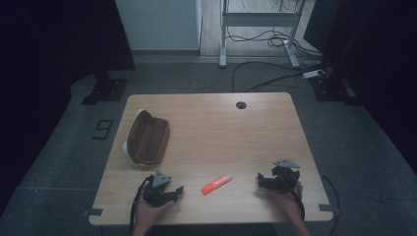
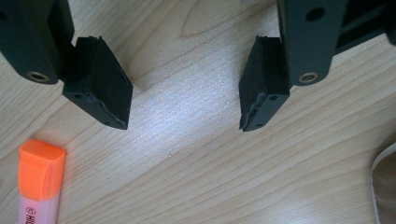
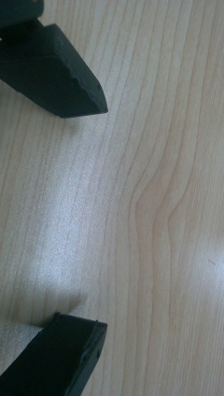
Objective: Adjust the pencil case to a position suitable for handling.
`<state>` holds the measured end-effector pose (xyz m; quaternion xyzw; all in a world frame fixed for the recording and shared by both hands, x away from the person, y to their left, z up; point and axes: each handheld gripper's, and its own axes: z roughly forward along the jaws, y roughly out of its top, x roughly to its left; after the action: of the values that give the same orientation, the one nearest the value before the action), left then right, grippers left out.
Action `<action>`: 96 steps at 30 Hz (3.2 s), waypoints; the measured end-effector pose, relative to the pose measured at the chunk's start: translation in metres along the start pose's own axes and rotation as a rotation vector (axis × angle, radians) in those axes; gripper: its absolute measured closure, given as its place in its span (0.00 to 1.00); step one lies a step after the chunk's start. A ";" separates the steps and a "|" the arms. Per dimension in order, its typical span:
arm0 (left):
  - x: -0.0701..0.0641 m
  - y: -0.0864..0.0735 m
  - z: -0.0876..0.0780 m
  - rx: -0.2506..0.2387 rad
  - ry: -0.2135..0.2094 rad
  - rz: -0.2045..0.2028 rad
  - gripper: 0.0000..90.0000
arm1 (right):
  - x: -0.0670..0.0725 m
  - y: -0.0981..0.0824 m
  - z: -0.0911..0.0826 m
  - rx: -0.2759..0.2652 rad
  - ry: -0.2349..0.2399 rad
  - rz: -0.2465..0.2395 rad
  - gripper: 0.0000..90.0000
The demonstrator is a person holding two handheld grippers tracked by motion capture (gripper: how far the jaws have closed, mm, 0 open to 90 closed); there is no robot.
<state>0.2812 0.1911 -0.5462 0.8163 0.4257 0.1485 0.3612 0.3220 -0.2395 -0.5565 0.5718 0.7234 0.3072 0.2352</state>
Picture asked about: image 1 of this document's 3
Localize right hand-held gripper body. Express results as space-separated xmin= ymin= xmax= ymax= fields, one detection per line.
xmin=268 ymin=158 xmax=301 ymax=194

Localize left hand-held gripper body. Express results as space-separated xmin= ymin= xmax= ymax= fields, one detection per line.
xmin=143 ymin=169 xmax=173 ymax=207

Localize person's left hand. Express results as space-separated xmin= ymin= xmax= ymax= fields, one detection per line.
xmin=134 ymin=196 xmax=176 ymax=234

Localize person's right hand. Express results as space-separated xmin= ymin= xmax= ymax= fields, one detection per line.
xmin=266 ymin=181 xmax=304 ymax=221

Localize orange highlighter pen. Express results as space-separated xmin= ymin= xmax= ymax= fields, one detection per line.
xmin=201 ymin=172 xmax=234 ymax=197

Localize brown pencil case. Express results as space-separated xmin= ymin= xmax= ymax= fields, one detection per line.
xmin=122 ymin=108 xmax=171 ymax=168

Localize black stand base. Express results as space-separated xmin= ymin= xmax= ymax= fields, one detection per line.
xmin=81 ymin=70 xmax=130 ymax=106
xmin=309 ymin=73 xmax=357 ymax=103

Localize white power strip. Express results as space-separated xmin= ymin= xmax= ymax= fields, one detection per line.
xmin=301 ymin=69 xmax=327 ymax=80

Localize dark curtain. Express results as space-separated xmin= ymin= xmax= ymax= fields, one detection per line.
xmin=0 ymin=0 xmax=137 ymax=217
xmin=303 ymin=0 xmax=417 ymax=175

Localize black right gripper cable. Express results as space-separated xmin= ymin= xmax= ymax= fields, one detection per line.
xmin=277 ymin=175 xmax=306 ymax=221

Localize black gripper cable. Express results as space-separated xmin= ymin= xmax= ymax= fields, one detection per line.
xmin=129 ymin=174 xmax=155 ymax=236
xmin=277 ymin=175 xmax=306 ymax=221

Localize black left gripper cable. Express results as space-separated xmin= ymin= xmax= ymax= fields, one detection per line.
xmin=129 ymin=174 xmax=155 ymax=236

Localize black cable beside table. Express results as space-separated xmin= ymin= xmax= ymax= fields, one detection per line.
xmin=322 ymin=173 xmax=342 ymax=236

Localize black floor cables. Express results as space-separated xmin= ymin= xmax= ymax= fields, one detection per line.
xmin=225 ymin=0 xmax=332 ymax=93

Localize white desk frame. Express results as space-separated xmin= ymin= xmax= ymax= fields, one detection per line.
xmin=218 ymin=0 xmax=301 ymax=69

